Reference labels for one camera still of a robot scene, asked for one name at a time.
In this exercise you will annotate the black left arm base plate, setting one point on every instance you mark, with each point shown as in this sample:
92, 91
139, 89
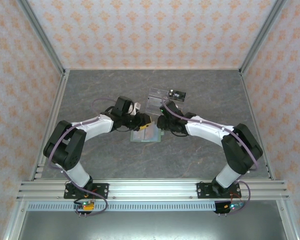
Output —
102, 188

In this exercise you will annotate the grey metal panel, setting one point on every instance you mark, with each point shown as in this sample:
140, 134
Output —
152, 227

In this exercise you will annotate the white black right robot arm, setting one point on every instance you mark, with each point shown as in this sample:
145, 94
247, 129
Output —
205, 132

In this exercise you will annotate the controller board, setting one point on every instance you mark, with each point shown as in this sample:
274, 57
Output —
223, 207
83, 206

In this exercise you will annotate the aluminium corner post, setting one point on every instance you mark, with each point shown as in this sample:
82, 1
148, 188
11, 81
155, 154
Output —
43, 35
262, 35

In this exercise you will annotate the right controller board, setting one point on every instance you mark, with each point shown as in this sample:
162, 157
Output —
223, 207

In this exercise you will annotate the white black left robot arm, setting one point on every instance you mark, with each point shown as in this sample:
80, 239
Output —
95, 130

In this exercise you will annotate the aluminium front upright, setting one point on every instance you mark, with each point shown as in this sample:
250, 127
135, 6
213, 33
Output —
289, 225
13, 225

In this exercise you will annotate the green clear card holder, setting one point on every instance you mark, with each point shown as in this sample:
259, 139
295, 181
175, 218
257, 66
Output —
152, 137

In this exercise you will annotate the aluminium side rail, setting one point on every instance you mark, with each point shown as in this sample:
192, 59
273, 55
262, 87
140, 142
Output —
58, 95
249, 100

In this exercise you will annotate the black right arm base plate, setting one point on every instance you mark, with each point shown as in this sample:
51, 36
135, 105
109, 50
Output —
202, 190

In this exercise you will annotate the left controller board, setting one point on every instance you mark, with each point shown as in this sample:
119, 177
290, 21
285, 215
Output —
83, 206

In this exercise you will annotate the black VIP card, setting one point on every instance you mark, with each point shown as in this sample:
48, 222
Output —
177, 95

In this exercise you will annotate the clear acrylic card tray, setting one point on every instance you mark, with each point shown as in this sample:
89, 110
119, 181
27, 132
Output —
157, 92

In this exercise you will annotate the long aluminium base rail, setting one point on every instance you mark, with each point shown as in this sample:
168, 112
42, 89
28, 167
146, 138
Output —
152, 190

